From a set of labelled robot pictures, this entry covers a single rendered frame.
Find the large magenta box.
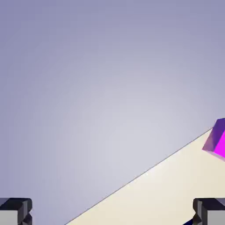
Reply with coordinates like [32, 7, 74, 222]
[201, 118, 225, 162]

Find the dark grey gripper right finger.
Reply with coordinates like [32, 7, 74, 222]
[192, 197, 225, 225]

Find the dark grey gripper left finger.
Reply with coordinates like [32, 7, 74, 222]
[0, 197, 33, 225]

